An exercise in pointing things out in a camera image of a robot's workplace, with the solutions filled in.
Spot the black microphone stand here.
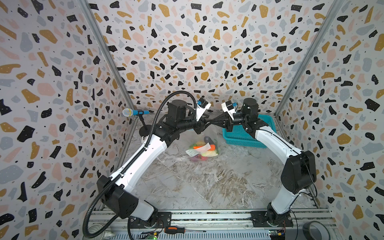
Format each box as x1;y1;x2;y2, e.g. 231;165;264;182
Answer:
137;110;152;137

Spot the clear zip top bag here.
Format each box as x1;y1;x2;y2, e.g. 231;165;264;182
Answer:
184;125;224;163

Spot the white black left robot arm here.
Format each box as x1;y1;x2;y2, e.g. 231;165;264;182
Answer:
97;98;211;224

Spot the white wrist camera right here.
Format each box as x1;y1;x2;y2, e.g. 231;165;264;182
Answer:
221;101;238;118

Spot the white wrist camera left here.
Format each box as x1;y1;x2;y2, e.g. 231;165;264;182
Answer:
196;98;211;122

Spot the orange carrot toy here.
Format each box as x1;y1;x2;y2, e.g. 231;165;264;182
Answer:
194;144;216;152

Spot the teal plastic basket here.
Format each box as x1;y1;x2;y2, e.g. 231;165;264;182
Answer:
223;115;276;149

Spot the grey tape roll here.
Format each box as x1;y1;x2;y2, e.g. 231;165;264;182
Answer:
303;221;331;240

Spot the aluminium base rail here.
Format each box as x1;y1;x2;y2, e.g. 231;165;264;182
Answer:
101;209;343;240

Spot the orange handle screwdriver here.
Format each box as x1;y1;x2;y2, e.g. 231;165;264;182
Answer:
164;226;207;235

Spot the blue microphone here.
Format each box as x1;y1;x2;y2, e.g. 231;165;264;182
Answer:
122;108;150;117

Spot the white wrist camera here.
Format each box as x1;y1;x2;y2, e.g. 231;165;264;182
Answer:
221;101;238;118
196;98;211;122

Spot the black corrugated cable hose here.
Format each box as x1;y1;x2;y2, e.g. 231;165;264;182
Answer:
82;90;198;239

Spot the dark avocado toy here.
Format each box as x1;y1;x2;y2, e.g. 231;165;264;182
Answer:
204;136;215;145

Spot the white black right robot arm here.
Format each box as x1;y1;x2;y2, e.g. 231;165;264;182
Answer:
208;98;316;226

